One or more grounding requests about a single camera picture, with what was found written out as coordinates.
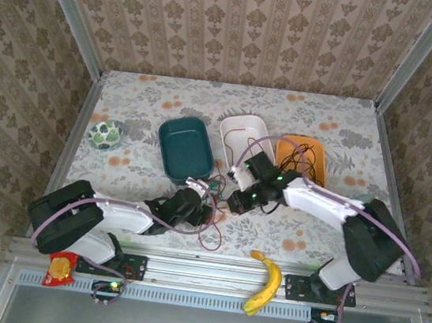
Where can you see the small controller board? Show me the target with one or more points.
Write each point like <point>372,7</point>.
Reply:
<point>108,286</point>
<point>323,317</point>

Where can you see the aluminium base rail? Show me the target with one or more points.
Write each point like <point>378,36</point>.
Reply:
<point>206,265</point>

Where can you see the teal plastic tray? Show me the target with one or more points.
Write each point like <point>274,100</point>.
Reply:
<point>186,145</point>

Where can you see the pale green cup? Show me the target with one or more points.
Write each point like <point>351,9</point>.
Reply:
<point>365,198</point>

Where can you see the aluminium table side rail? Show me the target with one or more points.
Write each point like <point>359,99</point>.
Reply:
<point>387,160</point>
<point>73,142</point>

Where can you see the aluminium frame post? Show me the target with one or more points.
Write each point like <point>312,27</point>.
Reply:
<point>417,56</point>
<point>68,10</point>

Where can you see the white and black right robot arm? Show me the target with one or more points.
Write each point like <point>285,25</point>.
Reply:
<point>314,202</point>

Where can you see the red snack packet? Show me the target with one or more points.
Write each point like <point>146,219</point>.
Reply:
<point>60,268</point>

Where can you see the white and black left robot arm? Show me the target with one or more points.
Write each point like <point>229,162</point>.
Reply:
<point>121,216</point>

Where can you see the leaf patterned bowl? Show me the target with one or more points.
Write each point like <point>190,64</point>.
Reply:
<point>104,135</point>

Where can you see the white plastic tray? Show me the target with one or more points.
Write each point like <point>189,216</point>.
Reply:
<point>252,126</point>

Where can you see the yellow banana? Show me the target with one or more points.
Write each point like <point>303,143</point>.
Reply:
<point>272,280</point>

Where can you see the orange plastic tray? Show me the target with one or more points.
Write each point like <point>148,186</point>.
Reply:
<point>320,159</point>

